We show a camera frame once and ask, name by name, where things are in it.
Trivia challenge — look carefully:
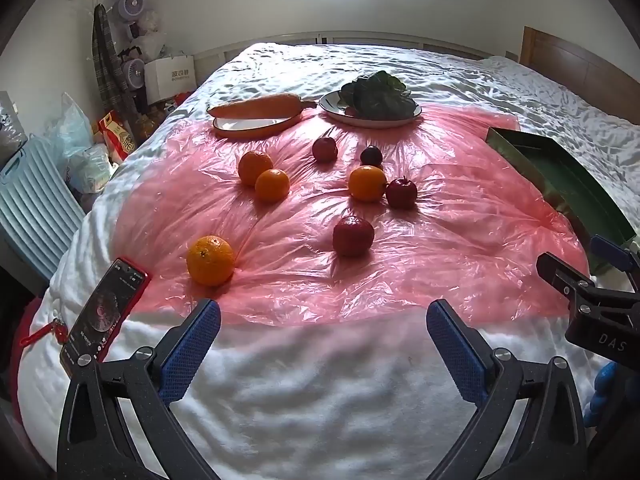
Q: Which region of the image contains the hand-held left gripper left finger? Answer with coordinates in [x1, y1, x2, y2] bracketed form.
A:
[56, 299, 223, 480]

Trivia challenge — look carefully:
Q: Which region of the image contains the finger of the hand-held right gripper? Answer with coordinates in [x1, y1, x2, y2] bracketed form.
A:
[590, 234, 640, 275]
[536, 252, 597, 312]

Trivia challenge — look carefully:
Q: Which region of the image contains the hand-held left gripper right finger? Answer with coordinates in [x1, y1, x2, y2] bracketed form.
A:
[426, 299, 588, 480]

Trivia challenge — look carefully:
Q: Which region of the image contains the large orange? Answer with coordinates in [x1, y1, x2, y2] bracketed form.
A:
[186, 235, 236, 288]

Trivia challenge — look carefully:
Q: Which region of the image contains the green tray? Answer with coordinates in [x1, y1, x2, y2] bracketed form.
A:
[486, 126, 638, 273]

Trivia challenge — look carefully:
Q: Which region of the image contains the small red apple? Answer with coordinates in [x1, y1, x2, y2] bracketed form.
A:
[312, 137, 339, 163]

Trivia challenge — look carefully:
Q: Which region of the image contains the person's right hand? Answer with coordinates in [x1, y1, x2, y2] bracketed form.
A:
[585, 361, 619, 431]

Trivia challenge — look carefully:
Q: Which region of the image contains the red cased smartphone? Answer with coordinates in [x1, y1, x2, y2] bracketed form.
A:
[60, 257, 151, 376]

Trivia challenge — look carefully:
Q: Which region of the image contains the pink plastic sheet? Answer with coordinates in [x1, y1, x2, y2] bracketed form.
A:
[115, 105, 591, 328]

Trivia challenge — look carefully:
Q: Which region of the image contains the wooden headboard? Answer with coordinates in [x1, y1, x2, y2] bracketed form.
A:
[520, 26, 640, 111]

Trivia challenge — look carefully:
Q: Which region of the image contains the white plastic bag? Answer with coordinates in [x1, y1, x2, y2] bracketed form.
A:
[67, 142, 113, 196]

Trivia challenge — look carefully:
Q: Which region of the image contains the light blue suitcase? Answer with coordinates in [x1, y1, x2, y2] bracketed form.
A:
[0, 135, 87, 281]

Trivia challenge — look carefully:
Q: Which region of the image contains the red yellow snack bag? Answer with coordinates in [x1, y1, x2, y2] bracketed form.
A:
[97, 110, 137, 163]

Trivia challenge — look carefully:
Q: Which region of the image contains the orange rimmed white plate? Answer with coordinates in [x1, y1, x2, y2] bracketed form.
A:
[212, 104, 303, 139]

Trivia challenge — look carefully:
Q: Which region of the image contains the large carrot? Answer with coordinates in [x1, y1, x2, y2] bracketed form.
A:
[206, 93, 317, 121]

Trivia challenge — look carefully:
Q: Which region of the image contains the clear bluish plastic bag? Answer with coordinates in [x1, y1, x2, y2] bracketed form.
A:
[47, 92, 96, 161]

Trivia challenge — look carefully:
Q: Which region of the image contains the green leafy vegetable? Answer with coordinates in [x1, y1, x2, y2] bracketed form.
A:
[339, 70, 416, 120]

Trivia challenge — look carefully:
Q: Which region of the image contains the white cardboard box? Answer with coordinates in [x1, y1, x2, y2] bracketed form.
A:
[144, 54, 197, 106]

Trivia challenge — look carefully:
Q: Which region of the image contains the dark rimmed white plate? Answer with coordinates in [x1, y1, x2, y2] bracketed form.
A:
[318, 89, 422, 129]

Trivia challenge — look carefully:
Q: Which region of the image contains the purple fan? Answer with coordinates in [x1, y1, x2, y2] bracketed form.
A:
[122, 57, 147, 92]
[118, 0, 151, 23]

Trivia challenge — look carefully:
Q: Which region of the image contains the grey printed bag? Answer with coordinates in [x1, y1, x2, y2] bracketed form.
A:
[0, 91, 28, 161]

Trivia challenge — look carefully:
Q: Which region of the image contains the plaid scarf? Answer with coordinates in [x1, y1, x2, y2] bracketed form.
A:
[92, 4, 138, 133]

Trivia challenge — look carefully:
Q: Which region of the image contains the translucent white bag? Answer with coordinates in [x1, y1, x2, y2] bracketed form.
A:
[135, 10, 168, 58]

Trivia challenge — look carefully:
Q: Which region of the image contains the red phone strap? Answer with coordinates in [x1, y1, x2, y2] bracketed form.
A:
[20, 321, 68, 347]

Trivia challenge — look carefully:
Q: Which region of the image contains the beige bed rail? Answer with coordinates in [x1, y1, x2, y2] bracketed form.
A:
[192, 31, 501, 86]

